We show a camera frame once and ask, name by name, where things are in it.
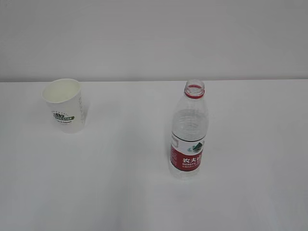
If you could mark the white paper cup green logo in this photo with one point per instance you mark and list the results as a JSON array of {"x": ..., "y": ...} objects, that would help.
[{"x": 63, "y": 97}]

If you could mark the clear Nongfu Spring water bottle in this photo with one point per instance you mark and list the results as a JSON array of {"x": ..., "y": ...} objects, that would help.
[{"x": 189, "y": 128}]

